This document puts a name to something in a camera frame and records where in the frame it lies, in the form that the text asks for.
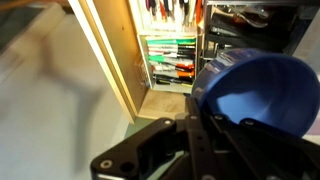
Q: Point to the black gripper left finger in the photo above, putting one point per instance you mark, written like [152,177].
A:
[141,154]

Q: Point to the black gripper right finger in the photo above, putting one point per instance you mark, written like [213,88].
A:
[249,150]

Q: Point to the blue plastic cup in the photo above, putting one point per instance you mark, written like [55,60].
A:
[276,89]

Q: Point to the tray of green markers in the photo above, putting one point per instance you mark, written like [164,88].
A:
[170,62]

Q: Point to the wooden open drawer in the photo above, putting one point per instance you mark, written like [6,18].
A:
[276,25]

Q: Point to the clear tray of pens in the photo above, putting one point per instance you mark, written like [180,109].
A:
[160,17]

